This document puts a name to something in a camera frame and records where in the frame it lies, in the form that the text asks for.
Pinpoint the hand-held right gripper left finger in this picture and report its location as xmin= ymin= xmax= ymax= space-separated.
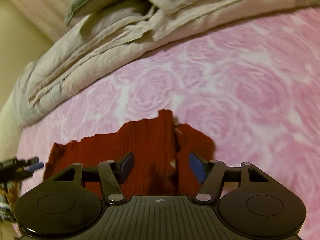
xmin=53 ymin=152 xmax=135 ymax=205

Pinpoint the grey blue rolled duvet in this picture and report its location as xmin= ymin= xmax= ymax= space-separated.
xmin=11 ymin=0 xmax=209 ymax=127

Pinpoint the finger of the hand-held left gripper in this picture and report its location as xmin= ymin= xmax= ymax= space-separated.
xmin=25 ymin=157 xmax=45 ymax=174

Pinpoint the pink patterned curtain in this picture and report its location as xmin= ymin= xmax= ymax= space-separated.
xmin=0 ymin=0 xmax=83 ymax=42

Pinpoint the beige pink folded blanket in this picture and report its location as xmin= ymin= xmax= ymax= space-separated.
xmin=26 ymin=0 xmax=320 ymax=110

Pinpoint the red knitted sweater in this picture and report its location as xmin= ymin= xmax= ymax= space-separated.
xmin=42 ymin=109 xmax=217 ymax=200

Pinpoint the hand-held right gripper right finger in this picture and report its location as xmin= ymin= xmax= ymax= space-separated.
xmin=189 ymin=153 xmax=271 ymax=205

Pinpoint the white quilted headboard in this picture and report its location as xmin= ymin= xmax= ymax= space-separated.
xmin=0 ymin=97 xmax=25 ymax=160

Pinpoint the pink floral bed blanket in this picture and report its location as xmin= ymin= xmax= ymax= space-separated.
xmin=12 ymin=7 xmax=320 ymax=240

